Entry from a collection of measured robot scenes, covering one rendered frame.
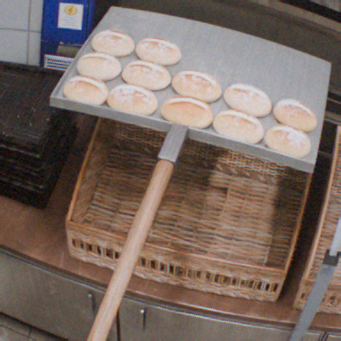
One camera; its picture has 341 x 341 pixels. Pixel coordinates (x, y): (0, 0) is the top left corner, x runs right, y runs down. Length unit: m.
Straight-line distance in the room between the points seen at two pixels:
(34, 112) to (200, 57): 0.55
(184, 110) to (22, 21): 0.88
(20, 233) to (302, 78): 0.89
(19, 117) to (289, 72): 0.75
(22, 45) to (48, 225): 0.55
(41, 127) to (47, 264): 0.35
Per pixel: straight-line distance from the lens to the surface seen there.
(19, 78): 2.53
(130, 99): 1.89
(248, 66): 2.05
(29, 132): 2.38
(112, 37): 2.02
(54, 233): 2.48
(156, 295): 2.38
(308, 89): 2.03
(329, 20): 2.28
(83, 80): 1.92
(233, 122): 1.86
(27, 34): 2.64
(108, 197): 2.54
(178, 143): 1.84
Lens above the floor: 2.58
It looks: 50 degrees down
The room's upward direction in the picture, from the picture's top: 4 degrees clockwise
